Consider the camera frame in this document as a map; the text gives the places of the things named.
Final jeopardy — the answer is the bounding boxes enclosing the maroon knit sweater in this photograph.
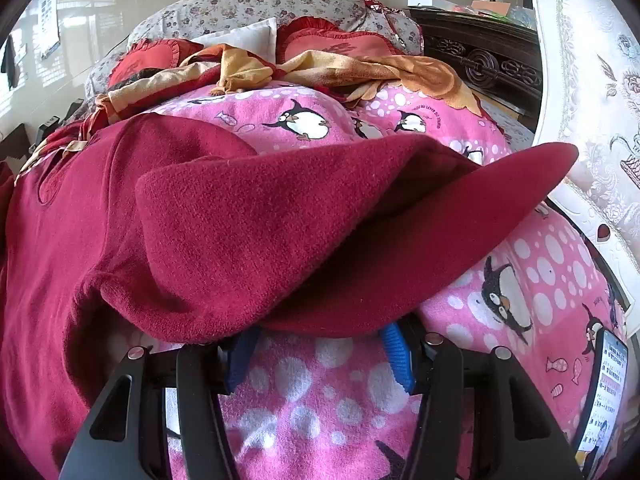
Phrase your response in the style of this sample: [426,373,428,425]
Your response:
[0,112,580,480]

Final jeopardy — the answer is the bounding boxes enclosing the red ruffled cushion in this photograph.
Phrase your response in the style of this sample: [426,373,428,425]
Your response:
[275,16,396,68]
[107,39,201,88]

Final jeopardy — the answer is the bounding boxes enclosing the orange paper item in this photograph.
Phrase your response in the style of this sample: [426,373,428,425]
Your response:
[470,0,511,17]

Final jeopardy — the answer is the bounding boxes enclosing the dark hanging cloth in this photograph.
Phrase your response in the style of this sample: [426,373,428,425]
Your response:
[0,35,21,91]

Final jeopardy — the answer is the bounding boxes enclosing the wall calendar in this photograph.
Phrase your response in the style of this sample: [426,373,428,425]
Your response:
[37,0,61,58]

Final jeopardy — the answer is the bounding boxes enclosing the pink penguin print blanket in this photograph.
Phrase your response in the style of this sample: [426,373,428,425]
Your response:
[145,82,628,480]

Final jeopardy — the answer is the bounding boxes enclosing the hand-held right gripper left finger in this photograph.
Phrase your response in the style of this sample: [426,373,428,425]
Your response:
[59,327,262,480]

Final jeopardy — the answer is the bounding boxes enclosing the smartphone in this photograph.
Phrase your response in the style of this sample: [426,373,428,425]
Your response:
[570,327,631,466]

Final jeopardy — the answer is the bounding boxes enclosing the white upholstered bed board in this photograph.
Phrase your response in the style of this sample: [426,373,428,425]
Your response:
[530,0,640,336]

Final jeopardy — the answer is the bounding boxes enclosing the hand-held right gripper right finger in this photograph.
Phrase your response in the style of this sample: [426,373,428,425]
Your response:
[382,317,583,480]

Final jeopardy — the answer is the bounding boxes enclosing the grey floral pillow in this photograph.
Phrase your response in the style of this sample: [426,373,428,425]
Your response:
[85,0,426,101]

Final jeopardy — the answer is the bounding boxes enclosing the black metal stand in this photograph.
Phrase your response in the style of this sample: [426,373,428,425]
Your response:
[27,100,83,153]

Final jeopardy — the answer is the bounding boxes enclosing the dark carved headboard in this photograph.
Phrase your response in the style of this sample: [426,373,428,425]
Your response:
[405,7,543,116]

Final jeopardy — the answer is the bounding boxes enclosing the white pillow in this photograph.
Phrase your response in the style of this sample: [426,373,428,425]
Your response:
[190,17,278,61]

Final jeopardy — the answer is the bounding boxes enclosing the red and orange floral blanket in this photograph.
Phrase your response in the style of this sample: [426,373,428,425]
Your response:
[20,42,481,161]

